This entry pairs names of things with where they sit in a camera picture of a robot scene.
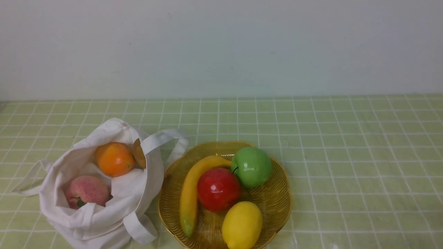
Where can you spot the brown kiwi fruit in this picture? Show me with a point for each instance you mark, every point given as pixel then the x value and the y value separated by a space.
pixel 138 154

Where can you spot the white cloth tote bag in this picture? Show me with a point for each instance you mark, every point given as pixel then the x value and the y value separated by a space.
pixel 123 217

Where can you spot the orange fruit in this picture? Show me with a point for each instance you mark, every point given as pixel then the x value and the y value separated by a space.
pixel 114 159

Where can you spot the green apple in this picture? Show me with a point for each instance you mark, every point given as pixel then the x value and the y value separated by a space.
pixel 252 166

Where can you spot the red apple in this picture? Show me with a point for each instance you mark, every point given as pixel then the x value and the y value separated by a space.
pixel 218 190

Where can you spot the yellow banana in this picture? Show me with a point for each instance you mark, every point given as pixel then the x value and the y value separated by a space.
pixel 188 204

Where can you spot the yellow lemon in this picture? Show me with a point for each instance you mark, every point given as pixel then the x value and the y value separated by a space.
pixel 242 225

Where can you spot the green checkered tablecloth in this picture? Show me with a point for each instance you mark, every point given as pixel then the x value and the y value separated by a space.
pixel 364 171

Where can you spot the pink peach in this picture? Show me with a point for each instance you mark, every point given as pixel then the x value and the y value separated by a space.
pixel 86 189

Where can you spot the golden wire fruit basket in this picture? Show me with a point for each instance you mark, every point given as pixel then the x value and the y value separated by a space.
pixel 274 199

